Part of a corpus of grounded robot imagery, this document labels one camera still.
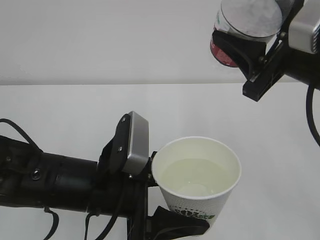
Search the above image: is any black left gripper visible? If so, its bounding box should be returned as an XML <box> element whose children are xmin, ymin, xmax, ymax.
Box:
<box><xmin>242</xmin><ymin>0</ymin><xmax>320</xmax><ymax>101</ymax></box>

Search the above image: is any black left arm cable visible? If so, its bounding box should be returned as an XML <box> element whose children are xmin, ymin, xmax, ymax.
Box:
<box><xmin>0</xmin><ymin>118</ymin><xmax>123</xmax><ymax>240</ymax></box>

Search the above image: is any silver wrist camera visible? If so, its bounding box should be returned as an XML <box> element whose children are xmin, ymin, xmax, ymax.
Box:
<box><xmin>288</xmin><ymin>0</ymin><xmax>320</xmax><ymax>55</ymax></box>
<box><xmin>122</xmin><ymin>111</ymin><xmax>149</xmax><ymax>176</ymax></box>

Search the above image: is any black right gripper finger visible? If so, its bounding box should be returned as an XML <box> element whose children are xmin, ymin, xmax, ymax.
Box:
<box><xmin>211</xmin><ymin>30</ymin><xmax>266</xmax><ymax>80</ymax></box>
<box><xmin>276</xmin><ymin>0</ymin><xmax>296</xmax><ymax>23</ymax></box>

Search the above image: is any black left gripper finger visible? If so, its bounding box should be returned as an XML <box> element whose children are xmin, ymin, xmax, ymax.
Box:
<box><xmin>147</xmin><ymin>151</ymin><xmax>158</xmax><ymax>188</ymax></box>
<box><xmin>146</xmin><ymin>206</ymin><xmax>210</xmax><ymax>240</ymax></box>

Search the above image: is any clear plastic water bottle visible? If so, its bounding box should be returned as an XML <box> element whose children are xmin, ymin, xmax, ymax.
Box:
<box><xmin>209</xmin><ymin>0</ymin><xmax>283</xmax><ymax>68</ymax></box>

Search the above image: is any white paper coffee cup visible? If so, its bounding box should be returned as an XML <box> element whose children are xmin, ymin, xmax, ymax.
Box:
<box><xmin>151</xmin><ymin>136</ymin><xmax>242</xmax><ymax>225</ymax></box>

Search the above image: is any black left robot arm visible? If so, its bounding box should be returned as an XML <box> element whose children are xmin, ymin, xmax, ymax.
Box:
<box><xmin>0</xmin><ymin>0</ymin><xmax>320</xmax><ymax>240</ymax></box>

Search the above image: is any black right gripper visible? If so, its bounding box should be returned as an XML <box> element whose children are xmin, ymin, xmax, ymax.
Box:
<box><xmin>88</xmin><ymin>113</ymin><xmax>149</xmax><ymax>240</ymax></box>

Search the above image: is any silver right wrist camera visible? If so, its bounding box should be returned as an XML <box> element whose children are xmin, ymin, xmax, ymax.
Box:
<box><xmin>288</xmin><ymin>0</ymin><xmax>320</xmax><ymax>55</ymax></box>

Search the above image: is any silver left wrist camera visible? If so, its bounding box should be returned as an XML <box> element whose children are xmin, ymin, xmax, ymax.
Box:
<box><xmin>122</xmin><ymin>111</ymin><xmax>149</xmax><ymax>176</ymax></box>

